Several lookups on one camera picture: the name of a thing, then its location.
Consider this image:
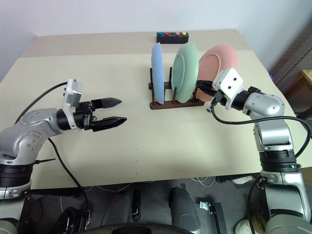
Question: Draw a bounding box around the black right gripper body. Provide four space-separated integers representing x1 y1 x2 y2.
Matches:
199 81 226 106

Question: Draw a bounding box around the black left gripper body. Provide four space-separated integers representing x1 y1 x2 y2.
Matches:
73 101 97 131

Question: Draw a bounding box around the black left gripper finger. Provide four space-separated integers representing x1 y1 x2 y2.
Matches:
93 117 128 133
91 97 122 109

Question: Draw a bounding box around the green plate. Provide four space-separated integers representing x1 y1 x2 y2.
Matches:
172 41 199 104

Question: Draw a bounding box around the red plate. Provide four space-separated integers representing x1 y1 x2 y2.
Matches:
196 43 238 102

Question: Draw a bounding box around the wooden dish rack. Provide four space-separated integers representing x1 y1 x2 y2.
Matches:
148 67 205 110

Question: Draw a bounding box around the blue plate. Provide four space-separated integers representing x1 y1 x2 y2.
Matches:
151 42 164 105

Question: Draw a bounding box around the black button box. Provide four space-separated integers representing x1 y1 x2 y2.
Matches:
156 31 190 45

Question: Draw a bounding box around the dark rounded shape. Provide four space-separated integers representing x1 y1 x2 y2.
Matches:
101 190 141 230
168 186 202 231

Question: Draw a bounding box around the black perforated shelf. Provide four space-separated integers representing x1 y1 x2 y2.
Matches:
269 14 312 98

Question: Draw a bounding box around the yellow wooden box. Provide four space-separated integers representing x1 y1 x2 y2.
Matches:
299 70 312 86

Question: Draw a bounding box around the white shoe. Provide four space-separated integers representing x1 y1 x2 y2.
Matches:
233 218 254 234

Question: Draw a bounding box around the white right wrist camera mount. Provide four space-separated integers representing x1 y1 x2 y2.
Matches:
212 68 245 110

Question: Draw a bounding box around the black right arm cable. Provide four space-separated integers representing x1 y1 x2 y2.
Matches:
206 96 312 159

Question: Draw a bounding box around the black table frame bar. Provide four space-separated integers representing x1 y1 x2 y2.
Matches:
29 187 86 198

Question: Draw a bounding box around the thin white cable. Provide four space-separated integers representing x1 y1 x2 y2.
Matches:
192 176 215 188

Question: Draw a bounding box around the black metal bracket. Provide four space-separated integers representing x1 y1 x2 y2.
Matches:
198 201 226 234

